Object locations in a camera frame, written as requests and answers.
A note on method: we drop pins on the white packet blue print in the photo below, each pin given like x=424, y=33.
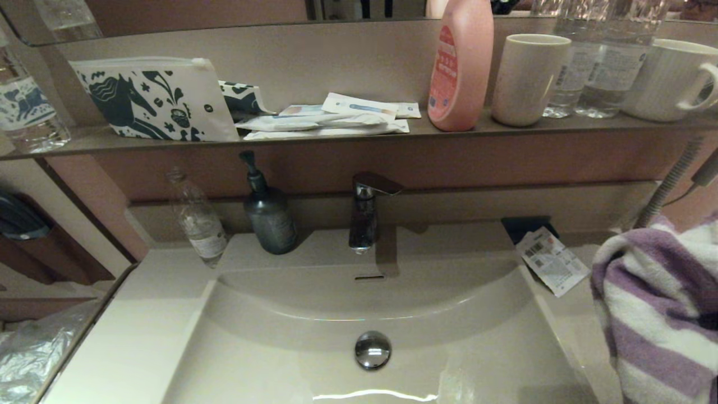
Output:
x=359, y=106

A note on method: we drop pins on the long flat white packet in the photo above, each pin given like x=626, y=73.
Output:
x=336, y=133

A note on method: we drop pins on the small white sachet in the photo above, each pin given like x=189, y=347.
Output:
x=408, y=111

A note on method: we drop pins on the pink lotion bottle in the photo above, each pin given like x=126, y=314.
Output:
x=461, y=73

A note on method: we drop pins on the pale thin packet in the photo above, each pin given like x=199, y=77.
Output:
x=303, y=110

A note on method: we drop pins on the chrome drain stopper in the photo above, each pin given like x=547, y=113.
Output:
x=372, y=350

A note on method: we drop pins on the white pouch horse print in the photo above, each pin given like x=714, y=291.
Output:
x=161, y=100

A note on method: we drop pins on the crumpled clear plastic bag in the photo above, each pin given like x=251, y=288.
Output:
x=33, y=353

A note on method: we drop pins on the purple white striped towel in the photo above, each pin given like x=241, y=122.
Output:
x=656, y=303

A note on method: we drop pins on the small folded printed pouch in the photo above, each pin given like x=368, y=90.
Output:
x=242, y=101

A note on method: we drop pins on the clear water bottle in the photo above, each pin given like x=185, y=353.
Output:
x=611, y=77
x=562, y=87

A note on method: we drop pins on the dark blue rounded object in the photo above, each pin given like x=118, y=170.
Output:
x=19, y=219

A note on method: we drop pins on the chrome sink faucet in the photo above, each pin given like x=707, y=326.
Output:
x=363, y=224

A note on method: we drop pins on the small clear plastic bottle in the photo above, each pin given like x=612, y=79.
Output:
x=203, y=235

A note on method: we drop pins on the dark pump soap dispenser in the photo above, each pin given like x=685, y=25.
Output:
x=271, y=224

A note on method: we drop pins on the black flat tray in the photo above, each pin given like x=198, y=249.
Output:
x=521, y=227

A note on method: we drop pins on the water bottle blue label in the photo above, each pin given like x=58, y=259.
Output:
x=27, y=106

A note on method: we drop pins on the brown wooden side shelf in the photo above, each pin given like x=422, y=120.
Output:
x=67, y=258

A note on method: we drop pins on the white ceramic sink basin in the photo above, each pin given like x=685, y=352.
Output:
x=449, y=331

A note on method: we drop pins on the wall mirror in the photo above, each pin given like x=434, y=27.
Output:
x=196, y=11

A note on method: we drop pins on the brown wall shelf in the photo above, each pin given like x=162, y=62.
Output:
x=449, y=134

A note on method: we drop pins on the printed paper packet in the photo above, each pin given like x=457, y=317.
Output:
x=552, y=261

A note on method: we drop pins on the white toothbrush packet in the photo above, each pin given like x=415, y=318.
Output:
x=303, y=123

